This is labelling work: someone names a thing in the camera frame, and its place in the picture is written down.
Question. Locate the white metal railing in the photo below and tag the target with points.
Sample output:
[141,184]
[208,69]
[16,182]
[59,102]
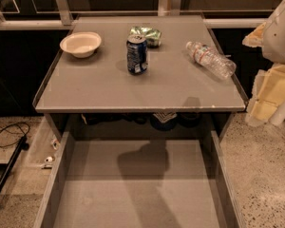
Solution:
[53,14]

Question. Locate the white cylindrical post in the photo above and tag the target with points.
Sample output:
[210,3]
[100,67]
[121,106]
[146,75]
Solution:
[279,115]

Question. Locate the white paper bowl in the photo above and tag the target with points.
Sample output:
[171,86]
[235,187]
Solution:
[81,44]

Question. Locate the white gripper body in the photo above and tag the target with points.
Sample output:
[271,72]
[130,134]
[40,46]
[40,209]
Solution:
[280,38]

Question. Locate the blue pepsi can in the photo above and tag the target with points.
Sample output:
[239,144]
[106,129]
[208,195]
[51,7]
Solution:
[136,54]

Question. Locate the open grey top drawer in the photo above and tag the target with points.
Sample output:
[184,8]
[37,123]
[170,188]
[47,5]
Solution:
[151,181]

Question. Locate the black floor stand bar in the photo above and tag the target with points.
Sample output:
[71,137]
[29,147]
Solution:
[21,145]

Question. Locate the grey cabinet with top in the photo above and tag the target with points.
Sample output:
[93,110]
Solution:
[172,82]

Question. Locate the clear plastic water bottle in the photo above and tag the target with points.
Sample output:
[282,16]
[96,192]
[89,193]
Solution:
[217,64]

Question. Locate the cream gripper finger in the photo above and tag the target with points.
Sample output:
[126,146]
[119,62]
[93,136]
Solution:
[268,94]
[255,38]

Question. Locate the green crumpled chip bag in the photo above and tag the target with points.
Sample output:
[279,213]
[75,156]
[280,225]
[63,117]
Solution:
[152,35]

